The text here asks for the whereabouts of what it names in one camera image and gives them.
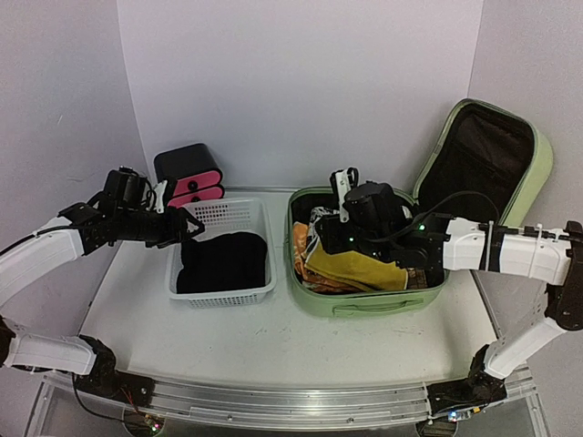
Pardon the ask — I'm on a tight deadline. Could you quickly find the black item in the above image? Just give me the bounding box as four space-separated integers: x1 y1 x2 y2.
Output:
177 232 268 294

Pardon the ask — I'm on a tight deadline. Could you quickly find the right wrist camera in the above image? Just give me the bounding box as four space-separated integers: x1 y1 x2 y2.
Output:
330 168 409 235

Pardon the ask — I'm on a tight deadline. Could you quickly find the green hard-shell suitcase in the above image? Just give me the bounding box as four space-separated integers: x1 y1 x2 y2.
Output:
291 99 553 318

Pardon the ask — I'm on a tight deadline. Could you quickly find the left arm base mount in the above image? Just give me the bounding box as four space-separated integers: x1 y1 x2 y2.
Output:
74 370 155 408

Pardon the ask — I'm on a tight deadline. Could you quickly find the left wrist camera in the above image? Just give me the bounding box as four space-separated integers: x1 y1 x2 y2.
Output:
99 166 179 215

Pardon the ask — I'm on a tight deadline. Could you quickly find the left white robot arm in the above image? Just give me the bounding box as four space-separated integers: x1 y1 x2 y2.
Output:
1 203 205 398

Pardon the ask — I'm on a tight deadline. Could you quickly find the newspaper print garment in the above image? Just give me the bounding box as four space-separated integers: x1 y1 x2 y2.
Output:
308 206 339 239

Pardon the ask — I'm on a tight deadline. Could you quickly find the black pink drawer organizer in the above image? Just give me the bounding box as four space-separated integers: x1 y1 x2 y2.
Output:
154 143 225 208

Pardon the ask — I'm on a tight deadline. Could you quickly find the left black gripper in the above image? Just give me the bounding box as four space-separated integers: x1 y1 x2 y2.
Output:
116 205 204 249

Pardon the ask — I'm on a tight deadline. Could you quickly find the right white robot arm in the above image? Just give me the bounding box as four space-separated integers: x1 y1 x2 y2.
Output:
315 213 582 403

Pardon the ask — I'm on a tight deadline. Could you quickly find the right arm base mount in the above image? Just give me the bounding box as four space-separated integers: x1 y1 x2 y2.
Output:
427 368 506 417

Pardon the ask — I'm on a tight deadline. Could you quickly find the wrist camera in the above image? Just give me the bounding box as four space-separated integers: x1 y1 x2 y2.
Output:
330 168 409 235
99 166 179 215

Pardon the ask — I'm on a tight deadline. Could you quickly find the aluminium front rail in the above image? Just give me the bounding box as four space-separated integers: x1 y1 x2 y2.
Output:
40 377 538 427

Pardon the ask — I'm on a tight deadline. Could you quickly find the yellow towel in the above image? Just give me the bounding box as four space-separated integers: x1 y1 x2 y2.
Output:
305 242 408 292

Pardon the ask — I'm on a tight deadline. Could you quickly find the orange snack bag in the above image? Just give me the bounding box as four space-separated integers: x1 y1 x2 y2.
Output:
292 222 356 294

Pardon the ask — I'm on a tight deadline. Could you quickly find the white perforated plastic basket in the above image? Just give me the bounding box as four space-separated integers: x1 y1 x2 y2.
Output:
165 198 277 309

